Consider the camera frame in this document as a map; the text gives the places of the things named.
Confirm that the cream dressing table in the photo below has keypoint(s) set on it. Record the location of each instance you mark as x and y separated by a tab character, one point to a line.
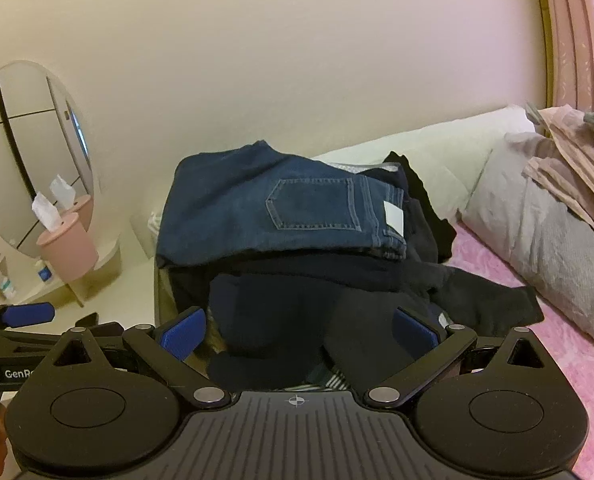
104	260

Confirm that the black pants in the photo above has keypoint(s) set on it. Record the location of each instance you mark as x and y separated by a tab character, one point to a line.
377	310

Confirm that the white tissue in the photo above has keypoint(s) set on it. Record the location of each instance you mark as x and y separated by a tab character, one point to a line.
44	212

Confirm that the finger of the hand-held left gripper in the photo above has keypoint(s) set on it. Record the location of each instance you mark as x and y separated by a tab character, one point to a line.
17	338
27	315

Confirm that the dark navy garment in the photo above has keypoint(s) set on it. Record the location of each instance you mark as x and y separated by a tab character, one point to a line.
262	320

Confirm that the folded pink blanket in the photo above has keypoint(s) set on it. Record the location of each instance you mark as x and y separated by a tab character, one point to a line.
577	175

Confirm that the blue denim jeans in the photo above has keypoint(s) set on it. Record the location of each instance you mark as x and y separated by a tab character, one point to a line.
227	210

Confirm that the grey pink duvet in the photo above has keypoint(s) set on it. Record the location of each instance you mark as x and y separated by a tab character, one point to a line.
527	240

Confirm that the pink rose blanket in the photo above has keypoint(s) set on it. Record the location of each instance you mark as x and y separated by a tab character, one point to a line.
552	360

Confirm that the striped cloth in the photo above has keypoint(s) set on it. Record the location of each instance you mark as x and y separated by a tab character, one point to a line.
334	381

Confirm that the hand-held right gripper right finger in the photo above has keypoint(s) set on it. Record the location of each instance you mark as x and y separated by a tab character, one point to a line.
414	331

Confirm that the white pillow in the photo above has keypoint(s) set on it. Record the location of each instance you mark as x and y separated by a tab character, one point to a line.
452	150

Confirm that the oval wall mirror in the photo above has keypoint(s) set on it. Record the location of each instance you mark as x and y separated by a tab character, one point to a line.
22	135

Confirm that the small white bottle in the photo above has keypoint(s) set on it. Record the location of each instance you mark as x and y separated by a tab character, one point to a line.
6	284

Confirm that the pink headboard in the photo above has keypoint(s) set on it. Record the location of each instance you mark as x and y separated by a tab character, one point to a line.
577	35

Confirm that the pink tissue holder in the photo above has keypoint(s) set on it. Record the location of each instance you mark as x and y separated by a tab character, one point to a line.
69	250

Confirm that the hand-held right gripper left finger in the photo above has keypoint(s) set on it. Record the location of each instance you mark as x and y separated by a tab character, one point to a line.
182	334

